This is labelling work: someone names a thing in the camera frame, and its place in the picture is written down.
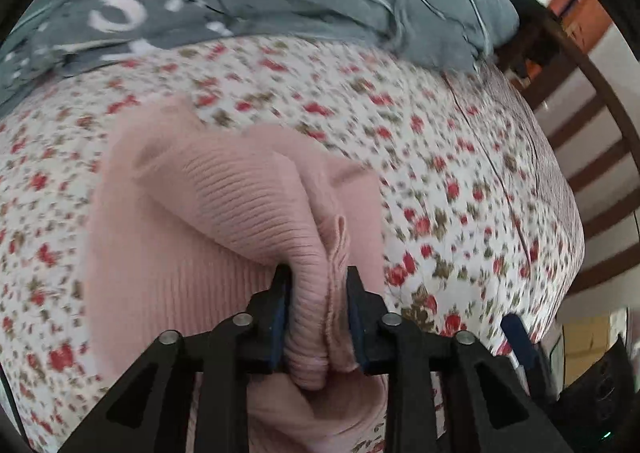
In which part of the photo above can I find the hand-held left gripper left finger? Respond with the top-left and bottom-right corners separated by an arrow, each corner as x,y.
57,264 -> 293,453

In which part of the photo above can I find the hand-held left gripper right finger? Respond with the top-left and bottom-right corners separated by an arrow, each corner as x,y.
346,265 -> 573,453

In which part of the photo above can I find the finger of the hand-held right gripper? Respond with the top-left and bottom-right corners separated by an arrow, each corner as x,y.
500,314 -> 556,401

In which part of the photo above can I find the pink knitted sweater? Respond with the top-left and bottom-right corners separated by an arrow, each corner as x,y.
85,100 -> 391,453

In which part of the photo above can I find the floral bed sheet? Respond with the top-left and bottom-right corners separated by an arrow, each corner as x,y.
0,35 -> 586,453

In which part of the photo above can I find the brown wooden door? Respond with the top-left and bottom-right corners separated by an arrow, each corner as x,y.
547,0 -> 611,34

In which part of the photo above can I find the dark wooden bed frame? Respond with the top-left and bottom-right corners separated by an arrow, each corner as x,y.
500,13 -> 640,296

